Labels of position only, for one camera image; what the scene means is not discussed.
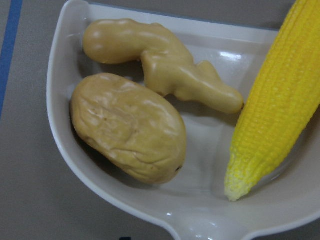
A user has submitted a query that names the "brown toy potato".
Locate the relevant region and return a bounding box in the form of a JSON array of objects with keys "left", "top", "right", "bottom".
[{"left": 70, "top": 73, "right": 187, "bottom": 184}]

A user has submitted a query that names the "tan toy ginger root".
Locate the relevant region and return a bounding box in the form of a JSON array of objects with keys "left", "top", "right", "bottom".
[{"left": 82, "top": 19, "right": 244, "bottom": 114}]

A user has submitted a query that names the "yellow toy corn cob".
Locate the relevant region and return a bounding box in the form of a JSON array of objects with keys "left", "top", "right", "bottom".
[{"left": 224, "top": 0, "right": 320, "bottom": 201}]

